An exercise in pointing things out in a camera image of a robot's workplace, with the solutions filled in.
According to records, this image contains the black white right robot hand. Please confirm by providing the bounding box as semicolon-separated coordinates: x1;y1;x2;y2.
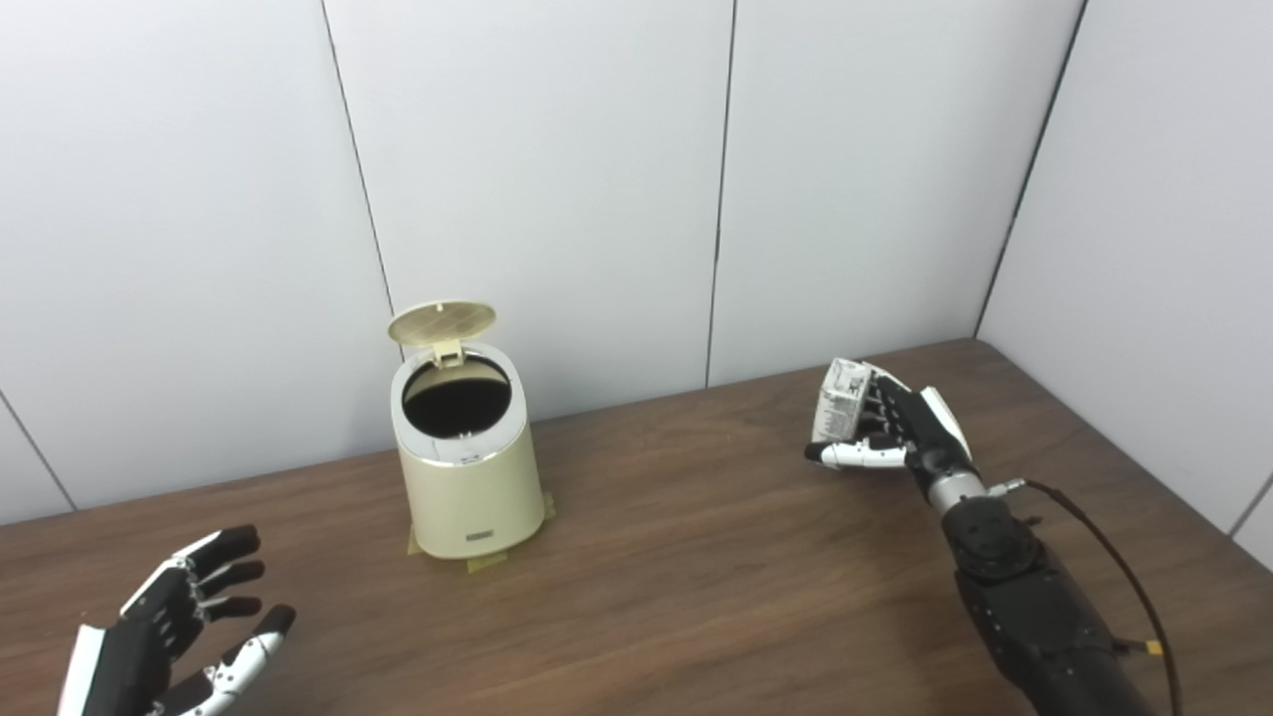
804;360;976;486

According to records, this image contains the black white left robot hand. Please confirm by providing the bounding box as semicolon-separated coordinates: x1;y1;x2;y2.
57;525;296;716

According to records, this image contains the white green milk carton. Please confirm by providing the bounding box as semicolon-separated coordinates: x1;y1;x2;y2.
812;358;876;444

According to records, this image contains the cream-colored cylindrical bin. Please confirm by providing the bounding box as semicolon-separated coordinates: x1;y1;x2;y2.
390;343;546;560

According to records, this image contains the cream round bin lid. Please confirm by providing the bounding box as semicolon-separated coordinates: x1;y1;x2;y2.
387;301;497;369

